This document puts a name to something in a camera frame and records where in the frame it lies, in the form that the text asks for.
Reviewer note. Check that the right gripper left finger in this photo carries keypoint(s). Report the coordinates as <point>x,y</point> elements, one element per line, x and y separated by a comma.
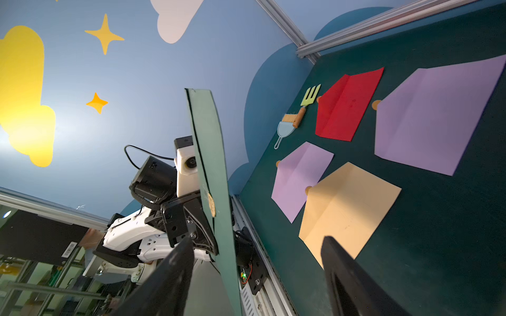
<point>166,291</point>

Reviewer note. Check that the tan kraft envelope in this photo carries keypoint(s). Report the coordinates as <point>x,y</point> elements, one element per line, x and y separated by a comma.
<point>348,205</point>

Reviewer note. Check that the aluminium front rail base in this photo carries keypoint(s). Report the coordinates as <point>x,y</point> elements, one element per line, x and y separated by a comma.
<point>272,299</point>

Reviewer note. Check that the blue toy brush dustpan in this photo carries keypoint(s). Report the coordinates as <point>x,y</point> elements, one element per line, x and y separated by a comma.
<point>285,128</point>

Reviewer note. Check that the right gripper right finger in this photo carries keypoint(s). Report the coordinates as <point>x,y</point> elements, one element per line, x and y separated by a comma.
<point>350,288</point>

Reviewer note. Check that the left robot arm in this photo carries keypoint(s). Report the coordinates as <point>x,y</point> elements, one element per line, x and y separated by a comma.
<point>134,245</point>

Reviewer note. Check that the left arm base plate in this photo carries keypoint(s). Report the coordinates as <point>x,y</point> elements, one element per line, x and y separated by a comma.
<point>252,272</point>

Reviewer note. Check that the dark green envelope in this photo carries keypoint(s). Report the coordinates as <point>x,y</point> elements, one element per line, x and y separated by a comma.
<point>214,188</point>

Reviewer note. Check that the green toy rake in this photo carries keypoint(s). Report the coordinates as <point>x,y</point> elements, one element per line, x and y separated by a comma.
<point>309,98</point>

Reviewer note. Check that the aluminium rail back frame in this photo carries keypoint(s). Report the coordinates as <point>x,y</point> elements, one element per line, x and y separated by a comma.
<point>382,22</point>

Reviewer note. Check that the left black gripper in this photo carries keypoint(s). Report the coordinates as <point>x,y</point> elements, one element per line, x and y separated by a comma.
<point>184,217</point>

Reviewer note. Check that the lilac envelope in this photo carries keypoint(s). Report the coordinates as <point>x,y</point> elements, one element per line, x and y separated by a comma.
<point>429,119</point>
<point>301,169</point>

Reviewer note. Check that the black monitor panel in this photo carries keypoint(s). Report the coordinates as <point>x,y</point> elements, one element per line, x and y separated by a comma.
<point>29,236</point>

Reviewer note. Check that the red envelope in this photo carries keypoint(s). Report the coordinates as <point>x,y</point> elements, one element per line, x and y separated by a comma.
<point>341,108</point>

